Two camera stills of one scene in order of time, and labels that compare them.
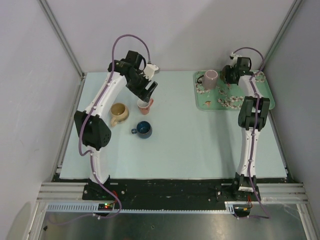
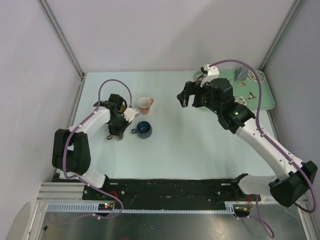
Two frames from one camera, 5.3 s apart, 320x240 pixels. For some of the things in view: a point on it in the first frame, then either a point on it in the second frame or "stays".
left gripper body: [140, 81] -> [116, 126]
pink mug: [144, 107] stays
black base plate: [205, 190] stays
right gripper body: [231, 71] -> [213, 106]
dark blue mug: [144, 129] stays
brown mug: [224, 75] -> [110, 137]
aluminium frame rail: [65, 192] stays
